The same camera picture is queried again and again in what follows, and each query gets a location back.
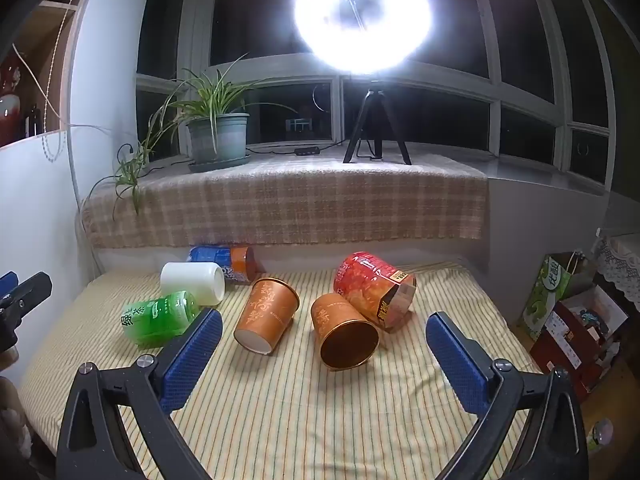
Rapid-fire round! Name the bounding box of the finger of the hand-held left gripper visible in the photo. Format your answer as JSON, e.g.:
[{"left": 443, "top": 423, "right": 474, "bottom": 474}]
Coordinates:
[
  {"left": 9, "top": 271, "right": 54, "bottom": 313},
  {"left": 0, "top": 271, "right": 20, "bottom": 306}
]

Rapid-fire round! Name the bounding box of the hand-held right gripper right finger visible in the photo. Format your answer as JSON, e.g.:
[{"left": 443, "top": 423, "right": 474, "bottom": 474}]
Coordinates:
[{"left": 425, "top": 311, "right": 590, "bottom": 480}]

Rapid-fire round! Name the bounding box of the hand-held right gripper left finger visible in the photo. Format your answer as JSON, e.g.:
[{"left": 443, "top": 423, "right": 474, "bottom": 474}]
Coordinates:
[{"left": 56, "top": 307, "right": 224, "bottom": 480}]

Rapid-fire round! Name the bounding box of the orange paper cup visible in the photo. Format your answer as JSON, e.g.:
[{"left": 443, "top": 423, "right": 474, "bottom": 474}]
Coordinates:
[
  {"left": 234, "top": 277, "right": 300, "bottom": 356},
  {"left": 310, "top": 292, "right": 380, "bottom": 372}
]

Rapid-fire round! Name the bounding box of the white plastic cup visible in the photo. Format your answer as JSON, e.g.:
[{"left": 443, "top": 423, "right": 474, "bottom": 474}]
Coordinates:
[{"left": 160, "top": 261, "right": 226, "bottom": 307}]

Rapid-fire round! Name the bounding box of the blue and orange cup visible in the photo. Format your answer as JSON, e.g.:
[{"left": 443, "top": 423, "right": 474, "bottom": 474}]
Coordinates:
[{"left": 186, "top": 245, "right": 257, "bottom": 286}]

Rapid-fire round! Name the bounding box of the red printed noodle cup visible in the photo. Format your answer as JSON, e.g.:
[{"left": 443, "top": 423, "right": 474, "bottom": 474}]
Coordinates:
[{"left": 333, "top": 251, "right": 417, "bottom": 333}]

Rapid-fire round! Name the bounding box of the green plastic bottle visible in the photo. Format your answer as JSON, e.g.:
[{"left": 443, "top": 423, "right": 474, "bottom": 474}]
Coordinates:
[{"left": 120, "top": 290, "right": 202, "bottom": 348}]

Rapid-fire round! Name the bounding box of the yellow striped sheet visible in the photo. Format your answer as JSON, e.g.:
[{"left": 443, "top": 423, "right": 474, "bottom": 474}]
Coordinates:
[{"left": 20, "top": 260, "right": 543, "bottom": 480}]

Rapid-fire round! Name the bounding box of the green paper bag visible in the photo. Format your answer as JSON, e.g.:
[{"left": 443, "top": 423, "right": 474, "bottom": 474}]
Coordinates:
[{"left": 522, "top": 252, "right": 596, "bottom": 343}]

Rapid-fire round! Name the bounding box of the red cardboard box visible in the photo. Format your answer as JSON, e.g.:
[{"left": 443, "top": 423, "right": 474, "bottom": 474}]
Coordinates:
[{"left": 530, "top": 285, "right": 628, "bottom": 401}]

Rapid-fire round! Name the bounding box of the small plastic bottle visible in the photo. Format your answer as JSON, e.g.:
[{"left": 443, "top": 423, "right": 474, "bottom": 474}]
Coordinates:
[{"left": 585, "top": 417, "right": 615, "bottom": 453}]

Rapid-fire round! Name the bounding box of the red vase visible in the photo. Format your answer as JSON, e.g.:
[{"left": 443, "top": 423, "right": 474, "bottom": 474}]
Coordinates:
[{"left": 0, "top": 55, "right": 23, "bottom": 148}]

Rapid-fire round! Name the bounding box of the plaid cloth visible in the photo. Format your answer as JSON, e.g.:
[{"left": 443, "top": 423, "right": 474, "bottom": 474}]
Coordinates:
[{"left": 80, "top": 152, "right": 488, "bottom": 251}]

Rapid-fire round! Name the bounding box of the white lace cloth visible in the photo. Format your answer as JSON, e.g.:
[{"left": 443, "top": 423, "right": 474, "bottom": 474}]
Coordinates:
[{"left": 592, "top": 232, "right": 640, "bottom": 318}]

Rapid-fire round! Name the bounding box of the dark plant saucer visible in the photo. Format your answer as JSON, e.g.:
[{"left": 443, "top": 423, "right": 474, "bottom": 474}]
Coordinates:
[{"left": 188, "top": 154, "right": 252, "bottom": 174}]

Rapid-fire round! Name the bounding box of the potted spider plant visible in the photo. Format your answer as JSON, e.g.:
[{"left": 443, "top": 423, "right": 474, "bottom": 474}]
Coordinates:
[{"left": 67, "top": 55, "right": 296, "bottom": 216}]

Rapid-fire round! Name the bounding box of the wooden shelf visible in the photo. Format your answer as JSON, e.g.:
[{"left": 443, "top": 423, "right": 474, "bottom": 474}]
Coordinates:
[{"left": 0, "top": 0, "right": 101, "bottom": 148}]

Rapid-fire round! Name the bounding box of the black tripod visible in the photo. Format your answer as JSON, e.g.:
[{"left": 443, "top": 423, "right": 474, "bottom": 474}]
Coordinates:
[{"left": 342, "top": 77, "right": 412, "bottom": 166}]

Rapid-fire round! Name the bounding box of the black cable with controller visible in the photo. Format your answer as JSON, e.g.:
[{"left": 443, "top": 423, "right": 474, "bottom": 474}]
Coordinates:
[{"left": 145, "top": 139, "right": 347, "bottom": 171}]

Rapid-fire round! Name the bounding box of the white beaded cord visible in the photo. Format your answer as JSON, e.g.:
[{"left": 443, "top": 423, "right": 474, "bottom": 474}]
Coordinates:
[{"left": 42, "top": 0, "right": 90, "bottom": 161}]

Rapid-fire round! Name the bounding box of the grey window frame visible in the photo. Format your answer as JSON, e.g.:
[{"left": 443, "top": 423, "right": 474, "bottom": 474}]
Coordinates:
[{"left": 135, "top": 0, "right": 615, "bottom": 196}]

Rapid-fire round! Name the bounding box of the ring light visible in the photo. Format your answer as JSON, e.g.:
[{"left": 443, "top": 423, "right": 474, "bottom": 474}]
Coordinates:
[{"left": 292, "top": 0, "right": 433, "bottom": 77}]

